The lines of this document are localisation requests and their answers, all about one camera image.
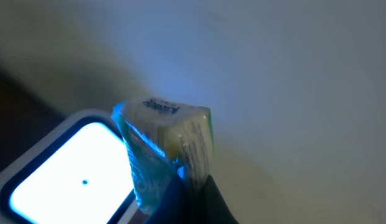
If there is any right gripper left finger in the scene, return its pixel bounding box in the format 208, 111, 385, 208
144, 175, 192, 224

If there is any white barcode scanner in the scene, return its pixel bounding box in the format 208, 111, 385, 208
0, 110, 138, 223

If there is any green tissue pack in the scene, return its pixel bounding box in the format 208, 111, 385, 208
111, 97, 214, 215

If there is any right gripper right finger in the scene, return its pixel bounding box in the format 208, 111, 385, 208
195, 175, 238, 224

